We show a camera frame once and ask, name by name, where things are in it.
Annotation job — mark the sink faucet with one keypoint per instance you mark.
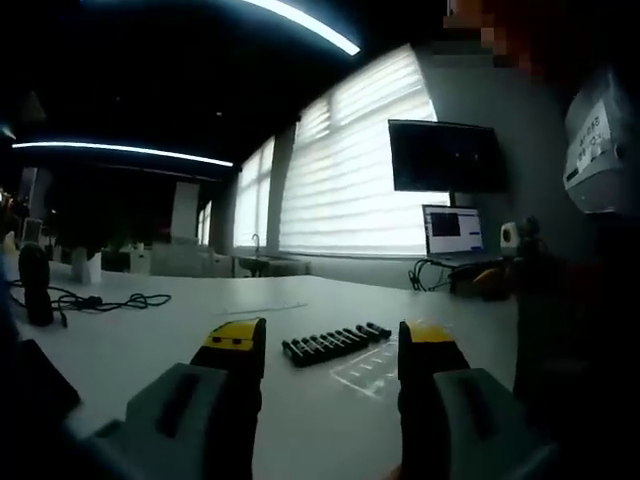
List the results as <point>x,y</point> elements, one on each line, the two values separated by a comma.
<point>256,242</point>

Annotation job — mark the large white window blind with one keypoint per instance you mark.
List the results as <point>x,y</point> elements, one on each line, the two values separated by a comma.
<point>360,170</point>

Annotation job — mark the dark flat object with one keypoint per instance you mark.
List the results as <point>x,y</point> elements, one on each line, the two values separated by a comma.
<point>35,385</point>

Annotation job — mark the row of dark medicine bottles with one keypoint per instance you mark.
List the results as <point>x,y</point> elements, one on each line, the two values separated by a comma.
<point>330,345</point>

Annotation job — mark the white plant pot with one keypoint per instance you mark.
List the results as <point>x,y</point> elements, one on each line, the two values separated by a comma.
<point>86,267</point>

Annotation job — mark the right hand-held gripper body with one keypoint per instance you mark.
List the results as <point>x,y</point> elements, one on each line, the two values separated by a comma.
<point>512,235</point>

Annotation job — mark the black wall monitor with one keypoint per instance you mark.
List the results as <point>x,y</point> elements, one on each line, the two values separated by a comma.
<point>445,157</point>

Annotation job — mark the white chest-worn device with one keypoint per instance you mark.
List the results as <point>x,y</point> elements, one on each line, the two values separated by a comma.
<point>595,150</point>

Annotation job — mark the clear plastic box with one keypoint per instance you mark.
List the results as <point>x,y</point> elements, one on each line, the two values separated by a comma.
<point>367,372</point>

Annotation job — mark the narrow white window blind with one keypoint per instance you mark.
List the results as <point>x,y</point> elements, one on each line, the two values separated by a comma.
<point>254,195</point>

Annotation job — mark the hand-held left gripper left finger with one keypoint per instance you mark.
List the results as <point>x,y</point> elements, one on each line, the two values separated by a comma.
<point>200,400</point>

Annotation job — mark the ceiling light strip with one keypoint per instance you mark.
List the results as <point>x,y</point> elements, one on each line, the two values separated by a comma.
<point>320,25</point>
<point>125,151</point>

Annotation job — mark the white standing panel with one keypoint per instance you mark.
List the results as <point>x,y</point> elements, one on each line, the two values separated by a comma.
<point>186,210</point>

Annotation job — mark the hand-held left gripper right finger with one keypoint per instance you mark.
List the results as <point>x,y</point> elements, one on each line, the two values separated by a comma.
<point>450,400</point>

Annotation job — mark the open laptop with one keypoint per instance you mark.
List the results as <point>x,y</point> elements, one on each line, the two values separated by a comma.
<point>452,232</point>

